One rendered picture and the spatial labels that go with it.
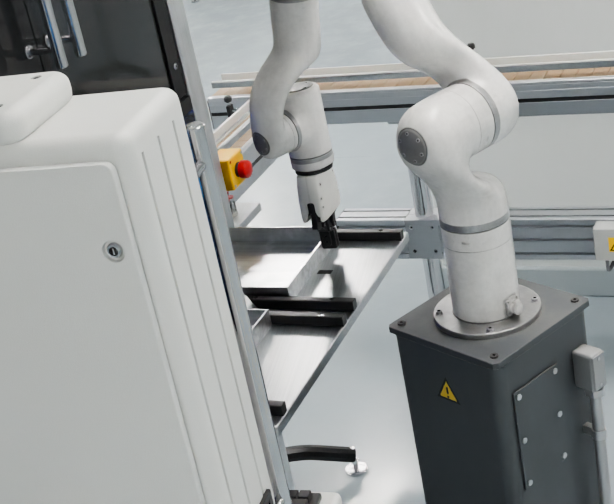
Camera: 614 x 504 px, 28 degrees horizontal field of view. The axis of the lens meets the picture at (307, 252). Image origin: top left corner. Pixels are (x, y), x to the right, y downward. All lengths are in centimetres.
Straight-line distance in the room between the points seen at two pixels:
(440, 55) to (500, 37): 170
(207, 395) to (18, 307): 24
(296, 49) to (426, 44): 32
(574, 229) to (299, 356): 129
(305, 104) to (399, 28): 35
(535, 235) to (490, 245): 121
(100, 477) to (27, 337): 20
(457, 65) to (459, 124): 13
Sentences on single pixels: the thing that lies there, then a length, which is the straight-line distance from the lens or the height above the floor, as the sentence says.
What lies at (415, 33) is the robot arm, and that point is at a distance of 207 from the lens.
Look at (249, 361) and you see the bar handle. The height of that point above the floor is 115.
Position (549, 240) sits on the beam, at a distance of 334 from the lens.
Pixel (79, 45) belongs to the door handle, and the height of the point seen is 145.
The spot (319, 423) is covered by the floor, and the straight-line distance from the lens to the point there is 362.
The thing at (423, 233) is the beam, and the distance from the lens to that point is 342.
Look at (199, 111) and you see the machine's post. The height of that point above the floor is 117.
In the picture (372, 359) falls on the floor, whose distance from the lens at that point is 388.
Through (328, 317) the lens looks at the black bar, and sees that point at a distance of 224.
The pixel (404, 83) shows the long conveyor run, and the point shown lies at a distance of 328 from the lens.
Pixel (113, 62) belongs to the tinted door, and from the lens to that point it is 235.
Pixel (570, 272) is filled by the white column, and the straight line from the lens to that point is 403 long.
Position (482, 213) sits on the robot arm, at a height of 108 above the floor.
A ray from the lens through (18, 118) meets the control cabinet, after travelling 136.
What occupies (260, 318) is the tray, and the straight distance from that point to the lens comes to 225.
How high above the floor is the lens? 195
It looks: 25 degrees down
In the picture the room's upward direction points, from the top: 12 degrees counter-clockwise
